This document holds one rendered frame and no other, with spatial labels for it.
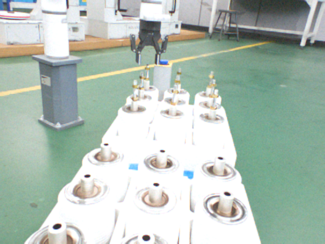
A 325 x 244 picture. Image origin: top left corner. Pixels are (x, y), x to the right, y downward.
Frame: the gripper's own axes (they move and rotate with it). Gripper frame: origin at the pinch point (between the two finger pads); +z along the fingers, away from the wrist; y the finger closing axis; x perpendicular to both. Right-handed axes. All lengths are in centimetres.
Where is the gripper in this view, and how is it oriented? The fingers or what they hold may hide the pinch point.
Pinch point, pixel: (147, 60)
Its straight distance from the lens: 109.1
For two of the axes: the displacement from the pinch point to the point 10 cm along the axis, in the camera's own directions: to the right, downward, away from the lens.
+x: 3.6, 3.9, -8.5
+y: -9.3, 0.7, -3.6
